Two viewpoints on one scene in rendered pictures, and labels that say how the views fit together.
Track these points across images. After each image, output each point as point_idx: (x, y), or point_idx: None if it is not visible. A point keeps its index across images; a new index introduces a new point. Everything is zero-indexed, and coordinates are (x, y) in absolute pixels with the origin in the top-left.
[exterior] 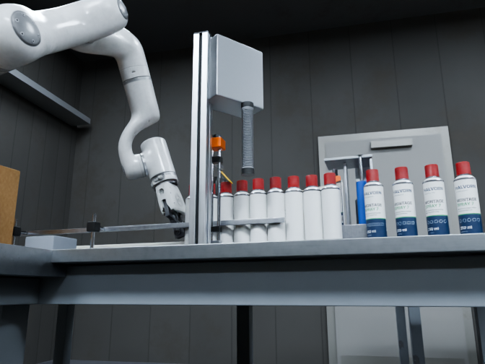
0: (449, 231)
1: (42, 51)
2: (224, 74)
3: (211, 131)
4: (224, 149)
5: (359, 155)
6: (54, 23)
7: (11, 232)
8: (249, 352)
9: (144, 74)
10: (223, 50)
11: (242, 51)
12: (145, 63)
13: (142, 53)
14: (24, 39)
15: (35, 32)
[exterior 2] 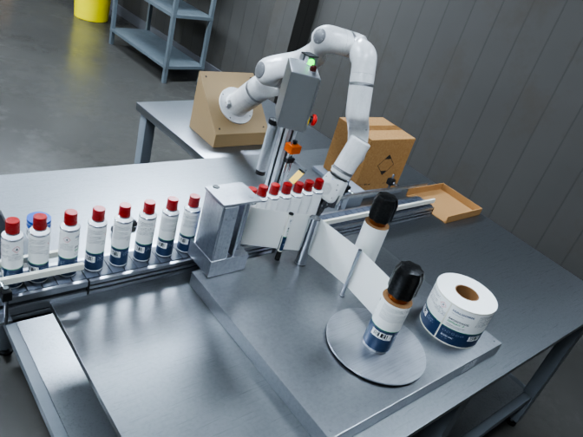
0: (134, 250)
1: (267, 79)
2: (279, 93)
3: (284, 136)
4: (290, 153)
5: (214, 185)
6: (291, 57)
7: (357, 176)
8: (422, 433)
9: (350, 81)
10: (284, 72)
11: (287, 72)
12: (354, 70)
13: (355, 61)
14: (256, 75)
15: (260, 71)
